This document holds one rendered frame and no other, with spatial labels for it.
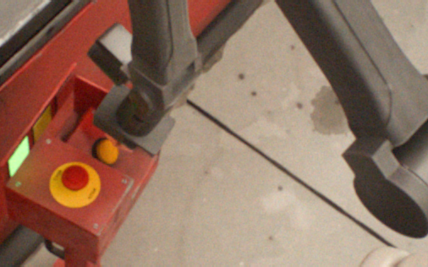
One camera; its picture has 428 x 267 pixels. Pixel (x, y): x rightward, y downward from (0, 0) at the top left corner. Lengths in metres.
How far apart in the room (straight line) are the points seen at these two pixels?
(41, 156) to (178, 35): 0.38
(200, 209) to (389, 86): 1.40
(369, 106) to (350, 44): 0.06
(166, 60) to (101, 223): 0.33
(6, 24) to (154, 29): 0.38
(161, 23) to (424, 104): 0.29
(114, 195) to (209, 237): 0.86
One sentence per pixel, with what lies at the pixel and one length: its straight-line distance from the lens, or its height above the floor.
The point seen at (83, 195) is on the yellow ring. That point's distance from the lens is 1.15.
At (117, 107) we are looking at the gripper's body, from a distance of 1.11.
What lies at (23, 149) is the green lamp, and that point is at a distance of 1.15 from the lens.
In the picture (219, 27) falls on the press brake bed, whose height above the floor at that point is 0.05.
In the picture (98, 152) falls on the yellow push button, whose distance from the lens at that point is 1.24.
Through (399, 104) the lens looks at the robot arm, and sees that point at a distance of 0.67.
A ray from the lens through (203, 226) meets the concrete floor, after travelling 2.00.
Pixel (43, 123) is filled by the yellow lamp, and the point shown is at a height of 0.81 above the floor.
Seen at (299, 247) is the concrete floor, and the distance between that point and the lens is 2.03.
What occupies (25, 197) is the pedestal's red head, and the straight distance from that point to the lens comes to 1.16.
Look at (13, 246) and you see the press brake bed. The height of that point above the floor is 0.05.
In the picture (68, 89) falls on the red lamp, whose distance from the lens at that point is 1.20.
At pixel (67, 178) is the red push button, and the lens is 1.13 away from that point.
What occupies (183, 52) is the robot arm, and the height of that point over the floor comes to 1.09.
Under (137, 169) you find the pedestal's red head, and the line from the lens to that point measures 1.26.
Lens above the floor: 1.82
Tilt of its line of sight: 63 degrees down
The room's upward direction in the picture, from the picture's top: 11 degrees clockwise
